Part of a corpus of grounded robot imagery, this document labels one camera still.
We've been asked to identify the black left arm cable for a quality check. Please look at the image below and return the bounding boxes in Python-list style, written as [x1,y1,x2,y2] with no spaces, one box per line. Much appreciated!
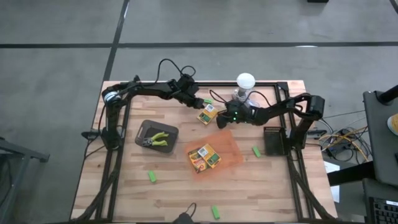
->
[154,58,197,85]

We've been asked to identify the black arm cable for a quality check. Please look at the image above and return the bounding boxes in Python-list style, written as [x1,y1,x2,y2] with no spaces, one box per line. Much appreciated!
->
[208,88,274,108]
[154,58,197,85]

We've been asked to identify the yellow-handled needle-nose pliers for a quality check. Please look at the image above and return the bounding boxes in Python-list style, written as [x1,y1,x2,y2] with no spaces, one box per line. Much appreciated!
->
[150,131,170,140]

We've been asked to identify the yellow green crayon box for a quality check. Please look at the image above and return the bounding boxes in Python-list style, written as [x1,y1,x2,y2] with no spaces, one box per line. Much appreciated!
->
[197,143,223,170]
[187,148,208,174]
[197,103,220,126]

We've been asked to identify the yellow round object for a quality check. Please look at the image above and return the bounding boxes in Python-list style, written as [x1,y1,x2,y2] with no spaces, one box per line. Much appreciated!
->
[386,113,398,136]

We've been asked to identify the white lamp cable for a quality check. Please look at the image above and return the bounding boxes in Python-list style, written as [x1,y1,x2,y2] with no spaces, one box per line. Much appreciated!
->
[245,93,261,108]

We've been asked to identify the black aluminium rig frame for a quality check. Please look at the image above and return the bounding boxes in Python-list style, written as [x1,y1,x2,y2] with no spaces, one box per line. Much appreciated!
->
[70,74,340,224]

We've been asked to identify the tangle of floor cables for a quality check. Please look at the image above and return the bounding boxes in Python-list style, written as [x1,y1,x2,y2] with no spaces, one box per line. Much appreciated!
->
[310,108,376,162]

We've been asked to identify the yellow-handled wire cutters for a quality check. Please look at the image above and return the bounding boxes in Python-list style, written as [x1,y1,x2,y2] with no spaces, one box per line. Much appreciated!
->
[142,136,169,148]

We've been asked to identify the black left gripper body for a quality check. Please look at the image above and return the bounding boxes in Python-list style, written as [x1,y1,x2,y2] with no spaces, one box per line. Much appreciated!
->
[169,74,200,102]

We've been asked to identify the dark grey desk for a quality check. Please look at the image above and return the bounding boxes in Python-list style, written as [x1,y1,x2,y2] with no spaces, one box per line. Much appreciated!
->
[363,90,398,187]

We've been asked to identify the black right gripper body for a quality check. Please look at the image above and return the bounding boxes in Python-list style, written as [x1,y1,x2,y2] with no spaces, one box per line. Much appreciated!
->
[225,101,261,125]

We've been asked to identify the black pole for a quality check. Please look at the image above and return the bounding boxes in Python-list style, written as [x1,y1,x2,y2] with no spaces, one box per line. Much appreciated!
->
[375,84,398,105]

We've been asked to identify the black keyboard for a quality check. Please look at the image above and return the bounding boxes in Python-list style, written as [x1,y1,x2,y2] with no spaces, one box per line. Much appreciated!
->
[368,196,398,224]

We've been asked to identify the black floor beam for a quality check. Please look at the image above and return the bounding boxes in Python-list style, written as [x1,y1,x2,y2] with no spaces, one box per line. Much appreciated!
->
[326,161,377,187]

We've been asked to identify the orange translucent plastic bin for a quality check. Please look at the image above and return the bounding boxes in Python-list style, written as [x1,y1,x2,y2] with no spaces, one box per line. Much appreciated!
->
[184,129,245,184]

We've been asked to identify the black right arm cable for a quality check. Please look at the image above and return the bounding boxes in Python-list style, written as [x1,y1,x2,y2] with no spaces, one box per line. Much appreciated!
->
[208,88,274,108]

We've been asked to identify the dark grey plastic bin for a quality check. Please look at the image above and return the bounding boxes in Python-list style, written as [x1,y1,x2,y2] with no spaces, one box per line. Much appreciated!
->
[134,119,180,154]

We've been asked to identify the grey metal stand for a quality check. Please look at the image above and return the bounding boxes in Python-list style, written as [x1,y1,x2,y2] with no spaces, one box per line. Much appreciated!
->
[0,136,50,224]

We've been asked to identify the white paper sheet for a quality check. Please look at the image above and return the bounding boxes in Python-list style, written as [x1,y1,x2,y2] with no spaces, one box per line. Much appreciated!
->
[323,161,341,203]

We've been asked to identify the white dome lamp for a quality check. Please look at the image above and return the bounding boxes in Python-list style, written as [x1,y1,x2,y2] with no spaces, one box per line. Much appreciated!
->
[231,72,257,103]

